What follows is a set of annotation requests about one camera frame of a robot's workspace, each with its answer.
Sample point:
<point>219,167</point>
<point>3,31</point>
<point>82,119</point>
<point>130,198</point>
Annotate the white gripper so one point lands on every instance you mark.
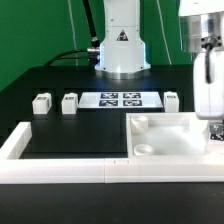
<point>209,97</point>

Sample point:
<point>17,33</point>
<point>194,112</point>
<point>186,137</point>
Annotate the white square tabletop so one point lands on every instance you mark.
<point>165,134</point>

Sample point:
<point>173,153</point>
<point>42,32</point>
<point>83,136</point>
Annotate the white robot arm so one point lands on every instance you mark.
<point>122,53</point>

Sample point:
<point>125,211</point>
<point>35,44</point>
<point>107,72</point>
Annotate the white U-shaped obstacle fence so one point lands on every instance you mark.
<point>15,170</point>

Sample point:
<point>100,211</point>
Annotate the white marker tag plate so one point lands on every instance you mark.
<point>120,100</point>

